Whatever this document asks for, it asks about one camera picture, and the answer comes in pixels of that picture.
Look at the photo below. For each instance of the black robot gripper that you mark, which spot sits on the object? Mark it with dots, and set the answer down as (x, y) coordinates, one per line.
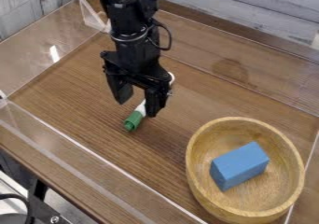
(133, 66)

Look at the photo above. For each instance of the green and white marker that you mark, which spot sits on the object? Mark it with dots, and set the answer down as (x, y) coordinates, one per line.
(133, 121)

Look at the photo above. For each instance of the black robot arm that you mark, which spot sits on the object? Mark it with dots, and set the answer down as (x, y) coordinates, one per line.
(131, 15)

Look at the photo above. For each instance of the brown wooden bowl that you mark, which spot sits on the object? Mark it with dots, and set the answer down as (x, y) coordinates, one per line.
(262, 199)

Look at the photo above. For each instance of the blue foam block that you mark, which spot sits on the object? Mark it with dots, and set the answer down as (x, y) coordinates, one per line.
(240, 165)

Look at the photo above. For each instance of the clear acrylic corner bracket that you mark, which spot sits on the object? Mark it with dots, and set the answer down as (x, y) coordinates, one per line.
(95, 19)

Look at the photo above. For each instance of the clear acrylic tray wall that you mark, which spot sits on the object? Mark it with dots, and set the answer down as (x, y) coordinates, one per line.
(109, 193)

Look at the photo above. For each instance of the black metal table frame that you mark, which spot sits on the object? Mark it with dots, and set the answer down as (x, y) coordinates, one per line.
(39, 213)

